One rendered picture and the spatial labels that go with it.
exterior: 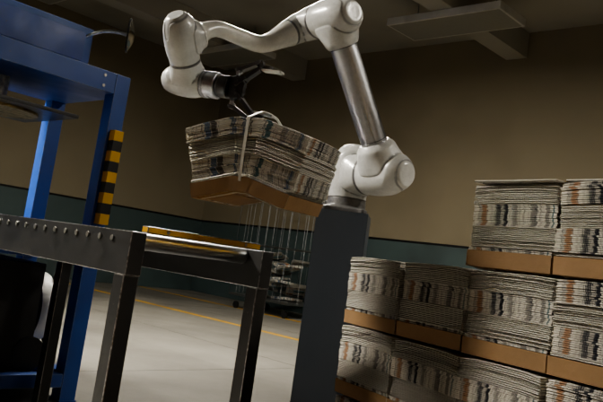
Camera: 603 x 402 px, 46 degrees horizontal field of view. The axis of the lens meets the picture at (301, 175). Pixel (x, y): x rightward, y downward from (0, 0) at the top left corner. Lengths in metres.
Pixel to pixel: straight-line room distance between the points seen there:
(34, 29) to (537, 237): 2.47
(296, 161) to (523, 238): 0.66
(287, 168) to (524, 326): 0.77
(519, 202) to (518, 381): 0.44
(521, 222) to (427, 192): 8.34
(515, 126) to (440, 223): 1.65
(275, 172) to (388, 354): 0.65
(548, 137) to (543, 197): 7.68
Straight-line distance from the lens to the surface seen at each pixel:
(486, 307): 1.95
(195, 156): 2.20
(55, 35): 3.57
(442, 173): 10.14
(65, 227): 2.30
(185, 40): 2.32
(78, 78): 3.47
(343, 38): 2.57
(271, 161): 2.08
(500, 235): 1.93
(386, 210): 10.57
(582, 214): 1.77
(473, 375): 1.96
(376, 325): 2.31
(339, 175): 2.80
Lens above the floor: 0.78
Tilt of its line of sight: 7 degrees up
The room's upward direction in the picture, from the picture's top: 8 degrees clockwise
